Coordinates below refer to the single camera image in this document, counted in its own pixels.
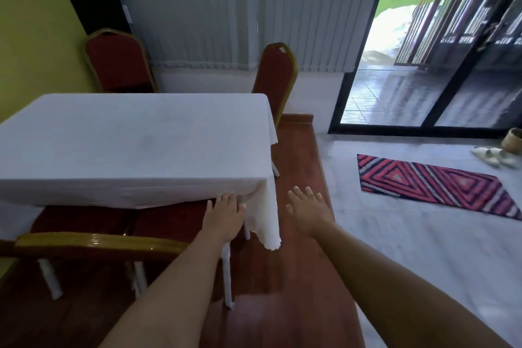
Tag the person's right hand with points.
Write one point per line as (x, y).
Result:
(310, 213)

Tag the person's left hand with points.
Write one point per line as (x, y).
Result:
(223, 219)

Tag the person's left little finger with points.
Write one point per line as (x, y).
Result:
(209, 207)

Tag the person's left middle finger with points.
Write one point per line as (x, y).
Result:
(227, 198)

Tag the person's right little finger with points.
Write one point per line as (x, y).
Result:
(320, 201)

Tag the person's right middle finger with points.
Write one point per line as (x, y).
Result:
(303, 194)

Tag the person's left thumb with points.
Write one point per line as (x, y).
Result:
(242, 208)

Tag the person's right thumb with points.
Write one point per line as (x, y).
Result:
(290, 210)

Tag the person's left forearm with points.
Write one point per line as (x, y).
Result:
(175, 290)

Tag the person's right forearm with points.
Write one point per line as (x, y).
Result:
(399, 290)

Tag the white tablecloth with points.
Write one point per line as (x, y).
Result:
(134, 144)

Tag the red and blue patterned rug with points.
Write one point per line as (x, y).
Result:
(432, 184)

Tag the black framed sliding glass door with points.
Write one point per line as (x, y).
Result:
(428, 86)

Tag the beige sandal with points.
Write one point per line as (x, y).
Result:
(507, 159)
(485, 155)

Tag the white tarp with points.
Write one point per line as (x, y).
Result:
(393, 29)

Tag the white vertical blinds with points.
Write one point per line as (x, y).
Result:
(244, 9)

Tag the woven basket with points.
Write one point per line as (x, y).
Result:
(514, 140)

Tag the orange metal gate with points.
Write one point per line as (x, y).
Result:
(440, 9)

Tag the red chair with gold frame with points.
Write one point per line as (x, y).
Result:
(116, 62)
(274, 74)
(171, 219)
(102, 242)

